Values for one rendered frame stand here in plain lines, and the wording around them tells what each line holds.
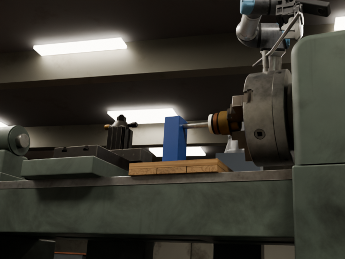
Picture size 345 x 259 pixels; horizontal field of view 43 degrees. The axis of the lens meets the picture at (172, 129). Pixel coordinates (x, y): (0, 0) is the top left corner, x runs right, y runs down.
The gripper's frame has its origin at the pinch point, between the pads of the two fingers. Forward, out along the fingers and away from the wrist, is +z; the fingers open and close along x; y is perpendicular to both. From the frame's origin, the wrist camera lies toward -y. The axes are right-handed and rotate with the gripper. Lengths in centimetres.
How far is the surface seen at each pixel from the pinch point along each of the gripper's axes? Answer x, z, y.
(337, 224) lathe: -9, 61, -9
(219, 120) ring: -13.5, 20.2, 28.0
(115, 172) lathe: -15, 38, 64
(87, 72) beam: -216, -243, 295
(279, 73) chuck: -2.8, 12.3, 6.3
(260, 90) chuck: -1.6, 19.4, 11.6
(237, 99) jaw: -3.8, 20.4, 19.2
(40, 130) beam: -453, -356, 593
